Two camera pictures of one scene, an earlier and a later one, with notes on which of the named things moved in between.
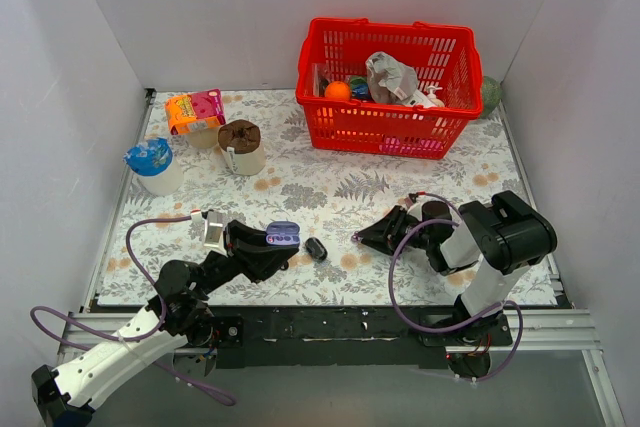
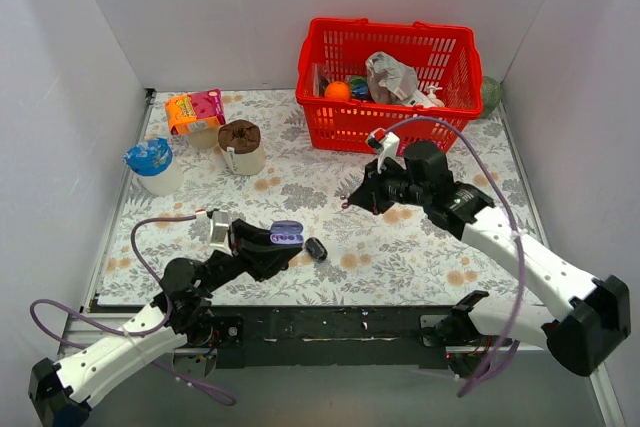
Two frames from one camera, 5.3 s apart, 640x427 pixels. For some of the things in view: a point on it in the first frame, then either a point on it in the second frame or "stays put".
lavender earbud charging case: (282, 233) stays put
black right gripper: (398, 232) to (379, 187)
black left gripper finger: (238, 230) stays put
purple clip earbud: (282, 239) stays put
